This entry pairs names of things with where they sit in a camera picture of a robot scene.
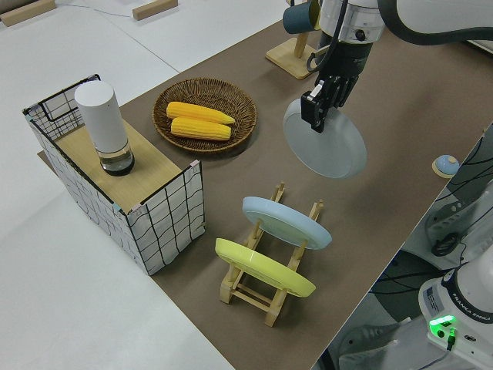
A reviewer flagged gray round plate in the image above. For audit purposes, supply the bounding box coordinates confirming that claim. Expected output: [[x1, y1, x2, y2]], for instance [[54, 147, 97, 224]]
[[283, 97, 367, 180]]

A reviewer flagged wire grid box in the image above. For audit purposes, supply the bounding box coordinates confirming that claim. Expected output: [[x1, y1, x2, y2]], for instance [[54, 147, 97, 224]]
[[22, 72, 204, 277]]

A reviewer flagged brown wicker basket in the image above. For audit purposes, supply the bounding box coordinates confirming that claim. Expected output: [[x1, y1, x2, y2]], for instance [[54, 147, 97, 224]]
[[153, 78, 258, 156]]

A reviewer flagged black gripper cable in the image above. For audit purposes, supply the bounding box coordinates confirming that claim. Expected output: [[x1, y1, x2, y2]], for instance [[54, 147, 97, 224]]
[[307, 0, 351, 76]]

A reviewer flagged blue call bell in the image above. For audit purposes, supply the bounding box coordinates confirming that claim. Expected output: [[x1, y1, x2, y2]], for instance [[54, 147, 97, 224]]
[[431, 153, 460, 179]]

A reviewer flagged black cable plug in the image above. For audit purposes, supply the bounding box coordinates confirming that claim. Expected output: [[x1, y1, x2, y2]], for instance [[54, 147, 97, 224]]
[[431, 233, 461, 257]]

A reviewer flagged light blue round plate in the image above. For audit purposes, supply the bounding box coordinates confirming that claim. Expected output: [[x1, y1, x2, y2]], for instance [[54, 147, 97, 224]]
[[241, 196, 333, 251]]

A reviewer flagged long wooden block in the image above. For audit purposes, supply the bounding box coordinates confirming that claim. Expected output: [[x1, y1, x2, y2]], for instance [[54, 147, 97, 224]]
[[132, 0, 179, 22], [0, 0, 58, 28]]

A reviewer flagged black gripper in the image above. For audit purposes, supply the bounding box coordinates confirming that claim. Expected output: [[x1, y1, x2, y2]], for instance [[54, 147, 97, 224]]
[[301, 35, 374, 134]]

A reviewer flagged brown table mat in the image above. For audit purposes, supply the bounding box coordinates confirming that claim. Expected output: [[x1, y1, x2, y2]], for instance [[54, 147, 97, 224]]
[[36, 15, 493, 370]]

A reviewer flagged low wooden plate rack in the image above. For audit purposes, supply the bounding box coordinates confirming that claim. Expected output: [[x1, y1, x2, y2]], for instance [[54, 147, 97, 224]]
[[219, 180, 325, 328]]

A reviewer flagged yellow round plate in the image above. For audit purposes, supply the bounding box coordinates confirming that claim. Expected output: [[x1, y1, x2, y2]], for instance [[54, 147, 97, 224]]
[[214, 237, 317, 298]]

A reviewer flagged dark blue mug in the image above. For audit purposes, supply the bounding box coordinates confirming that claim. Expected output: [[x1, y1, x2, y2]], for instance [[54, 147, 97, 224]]
[[282, 0, 322, 35]]

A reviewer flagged yellow corn cob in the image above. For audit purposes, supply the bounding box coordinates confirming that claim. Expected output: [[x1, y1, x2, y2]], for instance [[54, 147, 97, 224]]
[[169, 116, 233, 141], [166, 101, 236, 126]]

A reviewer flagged wooden mug tree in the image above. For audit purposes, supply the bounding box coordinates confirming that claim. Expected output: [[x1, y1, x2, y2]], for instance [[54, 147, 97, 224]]
[[264, 0, 328, 81]]

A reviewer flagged white cylindrical container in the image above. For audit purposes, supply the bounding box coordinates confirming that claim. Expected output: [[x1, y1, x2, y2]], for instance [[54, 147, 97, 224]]
[[74, 79, 136, 177]]

